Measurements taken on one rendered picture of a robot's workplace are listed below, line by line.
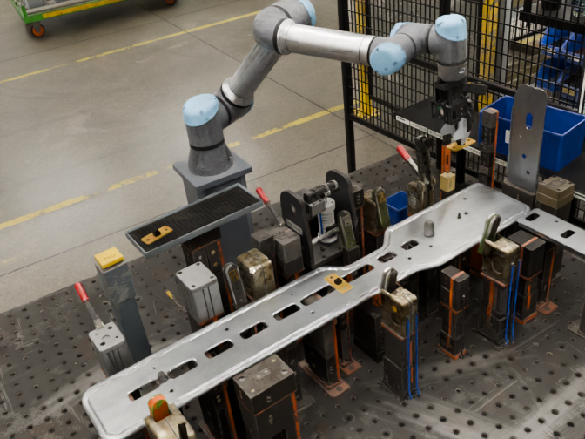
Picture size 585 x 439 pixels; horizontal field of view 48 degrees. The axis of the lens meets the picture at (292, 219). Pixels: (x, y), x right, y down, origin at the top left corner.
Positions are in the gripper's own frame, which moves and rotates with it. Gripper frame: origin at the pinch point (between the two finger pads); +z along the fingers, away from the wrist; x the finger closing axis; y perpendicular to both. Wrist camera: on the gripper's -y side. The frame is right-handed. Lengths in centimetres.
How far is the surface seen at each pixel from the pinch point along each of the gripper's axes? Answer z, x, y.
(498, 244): 21.7, 20.6, 8.6
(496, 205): 28.2, 3.2, -10.9
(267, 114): 139, -299, -100
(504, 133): 19.8, -13.3, -33.7
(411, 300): 19, 22, 42
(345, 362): 51, 1, 52
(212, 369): 18, 5, 90
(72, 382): 46, -48, 119
